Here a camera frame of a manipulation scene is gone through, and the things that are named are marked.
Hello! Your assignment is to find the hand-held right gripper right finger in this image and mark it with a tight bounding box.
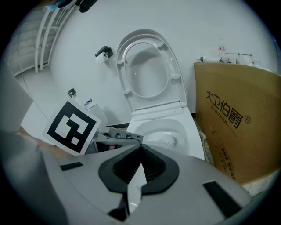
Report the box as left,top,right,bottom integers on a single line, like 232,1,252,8
141,145,166,183

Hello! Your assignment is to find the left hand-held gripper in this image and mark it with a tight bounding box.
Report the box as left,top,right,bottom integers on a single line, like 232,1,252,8
42,95,144,156

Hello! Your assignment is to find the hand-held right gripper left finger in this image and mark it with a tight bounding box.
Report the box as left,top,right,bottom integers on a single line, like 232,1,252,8
112,145,143,185

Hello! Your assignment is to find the white toilet brush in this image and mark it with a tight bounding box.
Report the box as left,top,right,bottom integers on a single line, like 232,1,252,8
144,132,178,148

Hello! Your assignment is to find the white tankless toilet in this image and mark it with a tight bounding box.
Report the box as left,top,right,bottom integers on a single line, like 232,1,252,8
115,28,206,161

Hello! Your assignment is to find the person's left forearm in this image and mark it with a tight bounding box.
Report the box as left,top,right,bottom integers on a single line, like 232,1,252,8
18,128,74,159

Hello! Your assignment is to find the white two-piece toilet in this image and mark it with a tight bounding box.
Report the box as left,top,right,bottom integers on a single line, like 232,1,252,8
21,98,108,132

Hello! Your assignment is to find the white toilet paper roll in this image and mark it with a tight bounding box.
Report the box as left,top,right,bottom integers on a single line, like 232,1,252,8
95,54,110,64

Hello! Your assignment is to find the large brown cardboard box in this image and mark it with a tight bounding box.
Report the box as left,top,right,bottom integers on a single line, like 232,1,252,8
193,61,281,185

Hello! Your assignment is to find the white plastic drain pipe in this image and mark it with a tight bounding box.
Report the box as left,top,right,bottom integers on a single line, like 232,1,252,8
196,56,221,64

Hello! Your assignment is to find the row of white ceiling pipes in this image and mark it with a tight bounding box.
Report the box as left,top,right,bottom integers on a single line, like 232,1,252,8
34,6,75,71

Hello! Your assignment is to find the small white box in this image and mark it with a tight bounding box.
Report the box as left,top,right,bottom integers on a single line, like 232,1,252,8
220,56,238,64

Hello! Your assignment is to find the clear bottle with red label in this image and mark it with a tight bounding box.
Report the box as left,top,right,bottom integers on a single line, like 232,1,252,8
217,38,227,58

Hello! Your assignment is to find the black metal bar fitting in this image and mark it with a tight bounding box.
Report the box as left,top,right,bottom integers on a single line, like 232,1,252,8
225,52,252,57

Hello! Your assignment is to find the heap of white tissues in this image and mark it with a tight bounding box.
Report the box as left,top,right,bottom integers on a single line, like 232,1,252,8
241,56,262,68

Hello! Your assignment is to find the white flexible hose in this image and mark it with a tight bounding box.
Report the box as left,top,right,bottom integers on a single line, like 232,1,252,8
197,123,215,164

